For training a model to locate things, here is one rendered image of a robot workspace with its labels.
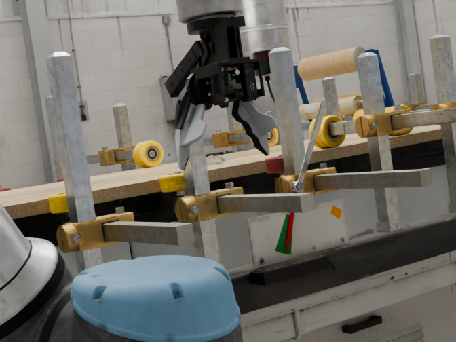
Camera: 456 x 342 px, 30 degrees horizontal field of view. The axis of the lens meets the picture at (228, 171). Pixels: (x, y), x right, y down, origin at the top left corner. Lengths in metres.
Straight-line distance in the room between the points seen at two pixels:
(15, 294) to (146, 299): 0.16
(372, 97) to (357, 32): 10.26
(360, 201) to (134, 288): 1.51
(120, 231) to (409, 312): 1.12
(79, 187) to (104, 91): 8.17
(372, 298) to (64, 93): 0.86
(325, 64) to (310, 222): 7.33
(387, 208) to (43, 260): 1.22
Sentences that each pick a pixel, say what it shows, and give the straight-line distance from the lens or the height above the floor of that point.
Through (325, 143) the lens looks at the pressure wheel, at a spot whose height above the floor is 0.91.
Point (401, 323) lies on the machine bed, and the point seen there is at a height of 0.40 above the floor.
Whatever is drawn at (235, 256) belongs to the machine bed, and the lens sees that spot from 1.96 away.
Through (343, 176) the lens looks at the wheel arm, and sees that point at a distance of 1.74.
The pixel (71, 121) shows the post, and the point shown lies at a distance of 1.53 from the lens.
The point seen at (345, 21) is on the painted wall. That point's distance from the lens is 12.08.
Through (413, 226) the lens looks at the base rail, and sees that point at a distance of 2.02.
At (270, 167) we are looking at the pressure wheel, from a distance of 1.88.
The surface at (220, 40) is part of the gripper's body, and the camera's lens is 1.16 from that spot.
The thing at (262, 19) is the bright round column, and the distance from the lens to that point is 5.70.
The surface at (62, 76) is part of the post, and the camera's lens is 1.53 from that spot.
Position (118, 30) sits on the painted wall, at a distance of 9.89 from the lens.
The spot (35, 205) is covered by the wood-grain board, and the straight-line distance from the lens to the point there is 1.70.
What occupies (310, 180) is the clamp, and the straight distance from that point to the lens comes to 1.80.
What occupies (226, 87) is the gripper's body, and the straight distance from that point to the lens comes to 1.14.
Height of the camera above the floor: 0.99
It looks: 3 degrees down
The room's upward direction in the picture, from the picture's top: 8 degrees counter-clockwise
